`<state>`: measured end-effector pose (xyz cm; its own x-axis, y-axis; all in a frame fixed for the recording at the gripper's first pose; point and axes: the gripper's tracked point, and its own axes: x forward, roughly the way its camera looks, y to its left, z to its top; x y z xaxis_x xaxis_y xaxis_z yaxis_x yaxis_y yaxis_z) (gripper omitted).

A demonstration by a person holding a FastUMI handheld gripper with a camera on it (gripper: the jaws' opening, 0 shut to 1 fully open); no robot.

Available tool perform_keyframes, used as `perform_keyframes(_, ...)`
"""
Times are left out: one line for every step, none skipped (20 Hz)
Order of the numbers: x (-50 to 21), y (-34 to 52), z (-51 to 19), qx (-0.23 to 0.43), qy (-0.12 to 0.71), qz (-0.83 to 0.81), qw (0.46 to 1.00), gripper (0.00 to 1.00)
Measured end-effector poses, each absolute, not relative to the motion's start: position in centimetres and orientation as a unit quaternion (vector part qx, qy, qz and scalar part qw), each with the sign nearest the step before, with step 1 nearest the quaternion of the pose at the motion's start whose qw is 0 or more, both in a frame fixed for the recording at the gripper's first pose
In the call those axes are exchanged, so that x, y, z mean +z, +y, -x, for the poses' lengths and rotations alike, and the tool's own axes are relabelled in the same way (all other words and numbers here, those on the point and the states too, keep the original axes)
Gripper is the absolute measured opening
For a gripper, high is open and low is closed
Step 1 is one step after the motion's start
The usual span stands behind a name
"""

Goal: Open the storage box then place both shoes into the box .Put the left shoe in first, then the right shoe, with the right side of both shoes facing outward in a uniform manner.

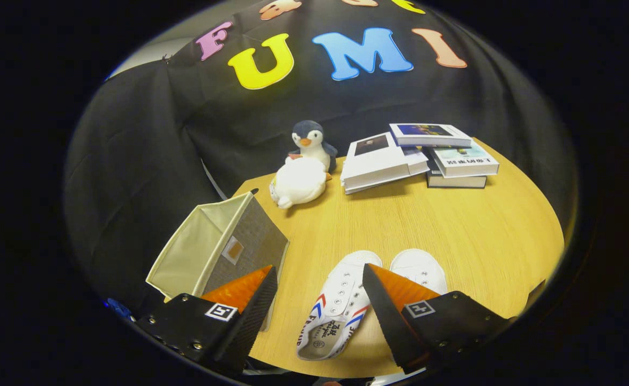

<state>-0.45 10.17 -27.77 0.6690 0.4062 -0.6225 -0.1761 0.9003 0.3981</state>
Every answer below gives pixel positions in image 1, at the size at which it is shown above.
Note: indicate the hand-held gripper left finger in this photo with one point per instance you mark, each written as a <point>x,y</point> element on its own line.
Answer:
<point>252,327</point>

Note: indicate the book with teal cover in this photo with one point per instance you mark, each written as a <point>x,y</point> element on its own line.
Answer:
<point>461,155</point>

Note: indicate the book with blue cover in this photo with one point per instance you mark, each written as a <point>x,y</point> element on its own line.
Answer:
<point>427,130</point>

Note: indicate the blue crumpled cloth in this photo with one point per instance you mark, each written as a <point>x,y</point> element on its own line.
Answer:
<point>118,310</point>

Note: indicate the white striped canvas shoe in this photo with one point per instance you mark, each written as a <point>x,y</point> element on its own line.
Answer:
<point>419,265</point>
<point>341,289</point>

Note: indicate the penguin plush toy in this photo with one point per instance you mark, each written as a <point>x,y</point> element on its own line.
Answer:
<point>314,153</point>

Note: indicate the white plush toy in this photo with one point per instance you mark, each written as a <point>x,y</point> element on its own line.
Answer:
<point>298,182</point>

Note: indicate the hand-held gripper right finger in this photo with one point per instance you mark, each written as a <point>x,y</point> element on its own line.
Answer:
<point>389,327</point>

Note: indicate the lavender cover book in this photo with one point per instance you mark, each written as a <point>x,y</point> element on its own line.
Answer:
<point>415,154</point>

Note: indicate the dark cover book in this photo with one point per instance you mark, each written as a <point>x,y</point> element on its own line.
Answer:
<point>456,182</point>

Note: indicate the grey fabric storage box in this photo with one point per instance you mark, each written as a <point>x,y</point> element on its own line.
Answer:
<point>250,236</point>

